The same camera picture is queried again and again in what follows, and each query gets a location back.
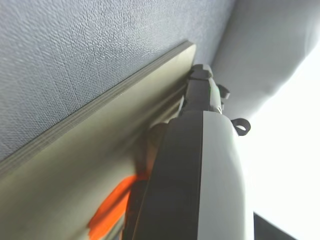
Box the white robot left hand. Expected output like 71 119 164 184
121 63 255 240

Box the wooden rolling pin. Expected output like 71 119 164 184
136 121 171 177

